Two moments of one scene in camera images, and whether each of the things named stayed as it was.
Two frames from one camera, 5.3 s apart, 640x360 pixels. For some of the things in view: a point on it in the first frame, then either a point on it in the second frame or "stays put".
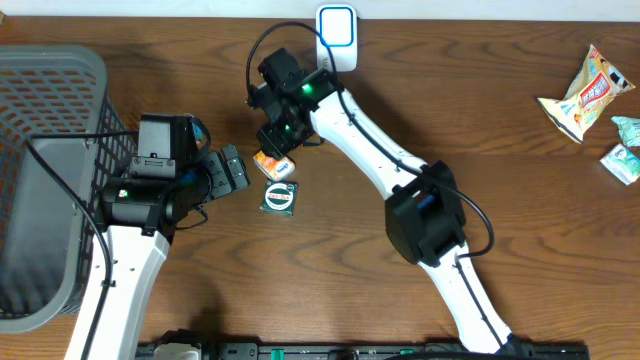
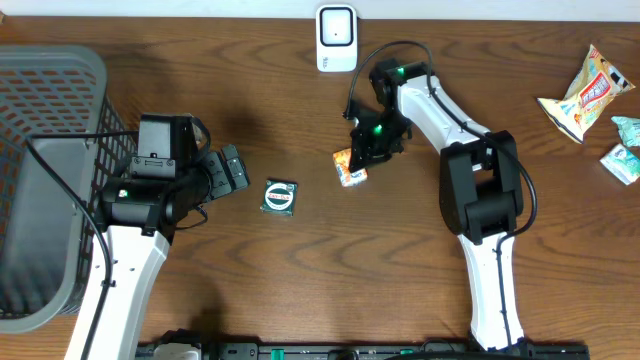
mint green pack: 628,130 stays put
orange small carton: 277,169 -> 342,161
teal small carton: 623,163 stays put
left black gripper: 220,165 stays put
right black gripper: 274,146 -> 363,152
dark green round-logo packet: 279,197 stays put
